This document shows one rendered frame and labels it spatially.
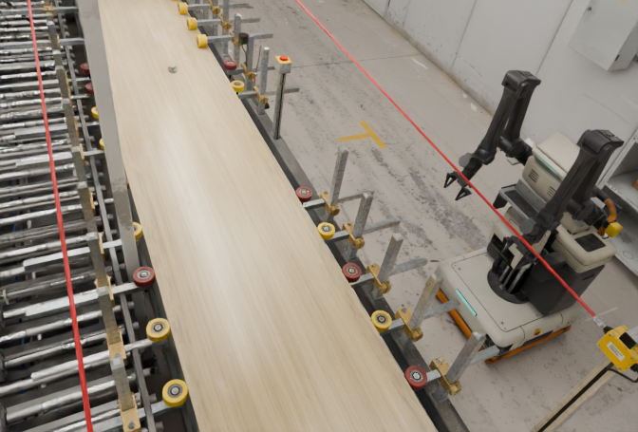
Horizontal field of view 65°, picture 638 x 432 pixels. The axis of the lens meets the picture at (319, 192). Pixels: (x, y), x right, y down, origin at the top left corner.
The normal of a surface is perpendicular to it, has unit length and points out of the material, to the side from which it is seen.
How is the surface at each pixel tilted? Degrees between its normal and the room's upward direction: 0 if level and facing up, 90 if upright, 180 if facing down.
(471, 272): 0
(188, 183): 0
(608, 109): 90
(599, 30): 90
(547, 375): 0
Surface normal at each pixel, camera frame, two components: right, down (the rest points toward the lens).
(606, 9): -0.90, 0.19
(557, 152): -0.50, -0.40
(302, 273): 0.15, -0.73
